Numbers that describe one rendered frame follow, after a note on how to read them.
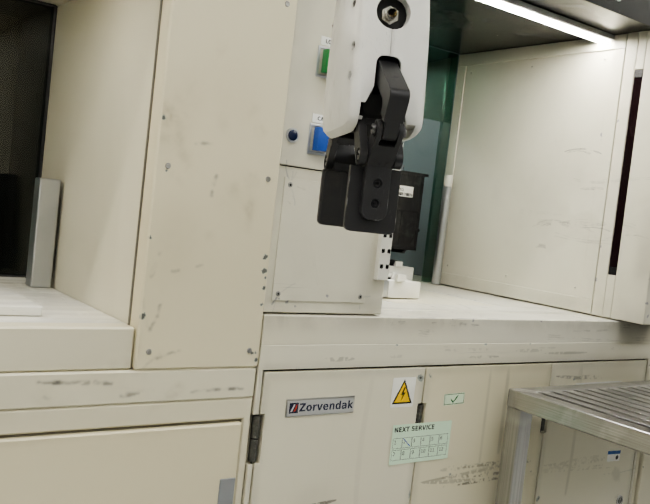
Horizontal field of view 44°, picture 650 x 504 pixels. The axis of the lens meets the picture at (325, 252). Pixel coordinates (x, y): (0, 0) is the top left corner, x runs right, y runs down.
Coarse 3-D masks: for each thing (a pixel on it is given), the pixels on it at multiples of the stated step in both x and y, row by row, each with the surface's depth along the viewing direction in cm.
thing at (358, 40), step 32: (352, 0) 50; (384, 0) 49; (416, 0) 49; (352, 32) 49; (384, 32) 48; (416, 32) 49; (352, 64) 49; (416, 64) 49; (352, 96) 48; (416, 96) 49; (352, 128) 49; (416, 128) 49
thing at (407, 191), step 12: (408, 180) 182; (420, 180) 184; (408, 192) 182; (420, 192) 184; (408, 204) 183; (420, 204) 185; (396, 216) 181; (408, 216) 183; (396, 228) 182; (408, 228) 184; (396, 240) 182; (408, 240) 184
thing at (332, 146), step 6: (330, 138) 57; (336, 138) 57; (342, 138) 57; (348, 138) 57; (330, 144) 57; (336, 144) 57; (348, 144) 57; (330, 150) 57; (336, 150) 57; (330, 156) 57; (324, 162) 59; (330, 162) 58; (324, 168) 59; (330, 168) 58
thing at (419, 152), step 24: (312, 120) 104; (408, 144) 213; (432, 144) 206; (408, 168) 213; (432, 168) 205; (408, 264) 210; (600, 360) 146; (408, 432) 119; (432, 432) 122; (408, 456) 120; (432, 456) 123
